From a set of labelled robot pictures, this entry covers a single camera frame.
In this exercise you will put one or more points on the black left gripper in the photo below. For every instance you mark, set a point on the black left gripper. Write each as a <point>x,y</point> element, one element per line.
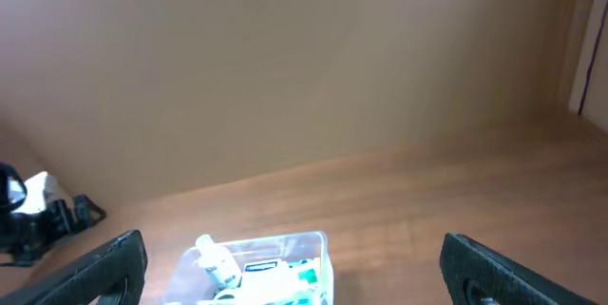
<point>25,238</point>

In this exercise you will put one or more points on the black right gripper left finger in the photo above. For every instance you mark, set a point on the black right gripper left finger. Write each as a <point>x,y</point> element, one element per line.
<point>112,273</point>

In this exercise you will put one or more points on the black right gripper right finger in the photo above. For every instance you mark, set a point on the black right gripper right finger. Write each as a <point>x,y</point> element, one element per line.
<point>477,275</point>

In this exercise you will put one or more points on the white dropper bottle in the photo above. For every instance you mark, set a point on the white dropper bottle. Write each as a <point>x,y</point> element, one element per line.
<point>218,262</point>

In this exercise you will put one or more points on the white green medicine box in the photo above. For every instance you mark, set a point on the white green medicine box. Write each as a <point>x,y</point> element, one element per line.
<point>293,282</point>

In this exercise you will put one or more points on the white Hansaplast plaster box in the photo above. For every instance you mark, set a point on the white Hansaplast plaster box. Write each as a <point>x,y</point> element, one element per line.
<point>255,286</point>

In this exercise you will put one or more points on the clear plastic container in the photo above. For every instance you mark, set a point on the clear plastic container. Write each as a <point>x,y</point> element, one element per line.
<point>190,284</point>

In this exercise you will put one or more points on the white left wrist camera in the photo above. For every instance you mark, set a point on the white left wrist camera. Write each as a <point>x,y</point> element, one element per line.
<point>38,193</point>

